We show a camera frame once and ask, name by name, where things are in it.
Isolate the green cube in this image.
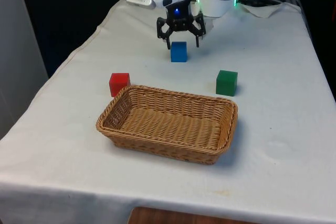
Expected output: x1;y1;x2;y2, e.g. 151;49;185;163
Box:
215;70;239;97

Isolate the red cube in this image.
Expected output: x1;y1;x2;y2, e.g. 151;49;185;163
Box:
109;72;132;98

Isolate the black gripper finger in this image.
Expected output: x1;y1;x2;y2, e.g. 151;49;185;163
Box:
187;11;206;49
156;16;176;50

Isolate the wicker basket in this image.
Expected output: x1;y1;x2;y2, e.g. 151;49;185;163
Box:
95;84;239;166

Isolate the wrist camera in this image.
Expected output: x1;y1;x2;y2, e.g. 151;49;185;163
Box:
125;0;158;10

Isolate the blue cube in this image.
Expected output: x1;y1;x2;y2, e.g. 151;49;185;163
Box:
170;41;188;63

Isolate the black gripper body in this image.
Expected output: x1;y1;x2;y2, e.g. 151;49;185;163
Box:
164;0;197;29

